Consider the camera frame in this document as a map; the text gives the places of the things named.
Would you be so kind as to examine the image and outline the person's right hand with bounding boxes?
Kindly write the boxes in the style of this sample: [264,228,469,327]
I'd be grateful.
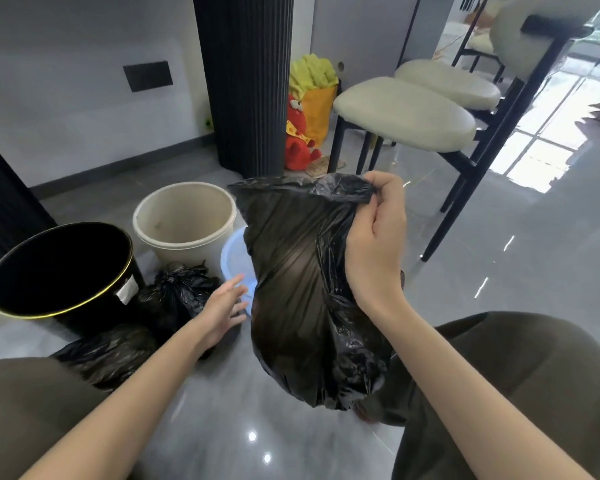
[343,170,410,317]

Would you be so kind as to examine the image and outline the person's left hand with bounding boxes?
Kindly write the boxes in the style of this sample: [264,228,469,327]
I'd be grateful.
[192,273,251,353]

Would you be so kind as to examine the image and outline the black garbage bag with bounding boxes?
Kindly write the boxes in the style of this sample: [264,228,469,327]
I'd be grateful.
[49,324,161,393]
[227,173,406,411]
[135,262,226,361]

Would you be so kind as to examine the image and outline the blue mesh plastic bin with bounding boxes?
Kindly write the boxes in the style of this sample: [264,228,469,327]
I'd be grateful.
[219,226,259,315]

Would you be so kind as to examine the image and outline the beige plastic bin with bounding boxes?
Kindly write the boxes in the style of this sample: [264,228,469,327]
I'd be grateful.
[132,181,239,268]

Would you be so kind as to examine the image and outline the black bin with gold rim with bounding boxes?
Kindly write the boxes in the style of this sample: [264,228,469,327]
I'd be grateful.
[0,222,146,341]

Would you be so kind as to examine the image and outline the person's right forearm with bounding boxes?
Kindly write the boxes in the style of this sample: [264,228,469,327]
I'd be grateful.
[365,297,596,480]

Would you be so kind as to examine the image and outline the person's left forearm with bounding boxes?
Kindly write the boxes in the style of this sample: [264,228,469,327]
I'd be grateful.
[19,319,216,480]

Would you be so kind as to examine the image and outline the person's right pink shoe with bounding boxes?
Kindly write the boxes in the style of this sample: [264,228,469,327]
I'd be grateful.
[352,399,382,425]

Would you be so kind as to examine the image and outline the person's left leg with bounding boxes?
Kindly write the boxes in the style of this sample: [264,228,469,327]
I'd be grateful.
[0,357,146,480]

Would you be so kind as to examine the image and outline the red plush toy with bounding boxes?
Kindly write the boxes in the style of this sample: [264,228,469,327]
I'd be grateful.
[285,94,323,171]

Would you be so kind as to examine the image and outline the cream cushioned chair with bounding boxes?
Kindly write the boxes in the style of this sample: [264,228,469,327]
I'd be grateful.
[327,0,600,263]
[452,0,507,85]
[393,58,503,113]

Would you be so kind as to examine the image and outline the yellow plush toy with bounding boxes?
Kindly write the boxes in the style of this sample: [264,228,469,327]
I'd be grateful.
[288,53,340,148]

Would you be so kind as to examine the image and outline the black wall outlet panel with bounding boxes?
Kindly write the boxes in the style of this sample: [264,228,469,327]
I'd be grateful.
[123,60,174,93]

